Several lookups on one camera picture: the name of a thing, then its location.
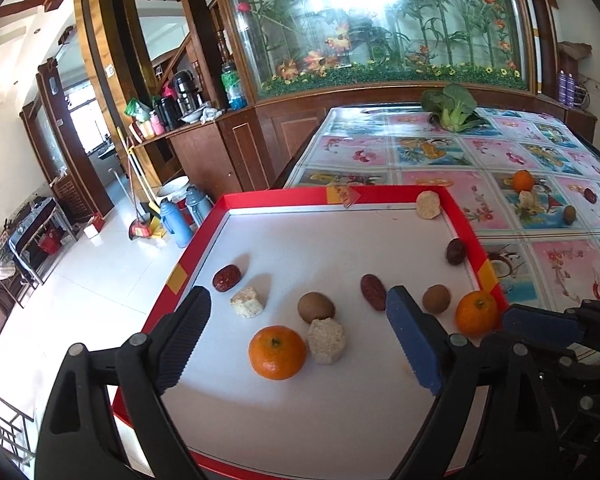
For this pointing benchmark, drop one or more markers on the green bag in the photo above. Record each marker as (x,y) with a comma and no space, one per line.
(136,109)

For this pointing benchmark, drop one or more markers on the orange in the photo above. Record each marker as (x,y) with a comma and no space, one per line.
(522,180)
(277,352)
(476,313)

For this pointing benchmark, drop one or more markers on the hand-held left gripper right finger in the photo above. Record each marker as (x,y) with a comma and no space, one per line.
(415,340)

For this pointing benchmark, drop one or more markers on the printed plastic tablecloth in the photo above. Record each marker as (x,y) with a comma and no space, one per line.
(555,260)

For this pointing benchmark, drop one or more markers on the wooden cabinet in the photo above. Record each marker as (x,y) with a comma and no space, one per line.
(205,155)

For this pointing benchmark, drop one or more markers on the aquarium with plants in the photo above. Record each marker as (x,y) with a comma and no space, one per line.
(380,25)

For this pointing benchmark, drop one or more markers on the white cloth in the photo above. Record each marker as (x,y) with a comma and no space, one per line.
(211,114)

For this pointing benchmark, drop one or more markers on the black thermos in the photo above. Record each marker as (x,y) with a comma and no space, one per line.
(184,91)

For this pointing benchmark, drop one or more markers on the red bag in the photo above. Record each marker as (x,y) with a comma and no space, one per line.
(50,245)

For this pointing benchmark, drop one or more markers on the yellow broom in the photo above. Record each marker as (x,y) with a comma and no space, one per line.
(147,195)

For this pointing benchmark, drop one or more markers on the dark covered side table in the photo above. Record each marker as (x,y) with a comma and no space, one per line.
(32,220)

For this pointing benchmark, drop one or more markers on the red date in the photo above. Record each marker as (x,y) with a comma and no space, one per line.
(373,292)
(589,195)
(456,251)
(226,278)

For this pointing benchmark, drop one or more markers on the wooden chair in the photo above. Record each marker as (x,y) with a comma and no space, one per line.
(0,290)

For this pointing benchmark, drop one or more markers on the red rimmed white tray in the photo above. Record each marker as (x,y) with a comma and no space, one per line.
(330,250)

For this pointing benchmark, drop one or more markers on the teal thermos flask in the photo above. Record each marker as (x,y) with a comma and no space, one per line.
(198,205)

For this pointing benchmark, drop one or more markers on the orange cup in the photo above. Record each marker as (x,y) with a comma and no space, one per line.
(146,129)

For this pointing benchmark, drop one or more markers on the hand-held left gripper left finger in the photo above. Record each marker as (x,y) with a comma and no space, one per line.
(182,340)

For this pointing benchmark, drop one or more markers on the green leafy vegetable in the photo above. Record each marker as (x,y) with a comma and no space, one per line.
(452,107)

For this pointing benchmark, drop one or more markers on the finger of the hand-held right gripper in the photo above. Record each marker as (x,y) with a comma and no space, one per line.
(540,321)
(595,375)

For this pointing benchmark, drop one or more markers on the metal railing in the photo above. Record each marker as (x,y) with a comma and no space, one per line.
(5,425)

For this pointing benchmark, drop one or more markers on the white basin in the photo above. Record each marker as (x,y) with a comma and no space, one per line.
(172,187)

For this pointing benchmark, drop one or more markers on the blue thermos flask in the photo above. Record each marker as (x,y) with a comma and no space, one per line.
(173,222)

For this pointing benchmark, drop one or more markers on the red and white box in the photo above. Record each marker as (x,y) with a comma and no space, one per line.
(94,226)

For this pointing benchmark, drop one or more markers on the green label water bottle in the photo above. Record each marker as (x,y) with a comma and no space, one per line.
(232,87)

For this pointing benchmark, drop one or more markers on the white bowl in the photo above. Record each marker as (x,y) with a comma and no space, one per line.
(190,117)

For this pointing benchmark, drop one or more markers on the kiwi in tray centre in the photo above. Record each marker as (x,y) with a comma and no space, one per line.
(316,306)

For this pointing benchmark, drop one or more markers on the pink bottle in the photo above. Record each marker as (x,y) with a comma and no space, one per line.
(156,123)

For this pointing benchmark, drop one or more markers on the purple bottle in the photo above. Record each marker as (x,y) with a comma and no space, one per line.
(571,87)
(562,86)

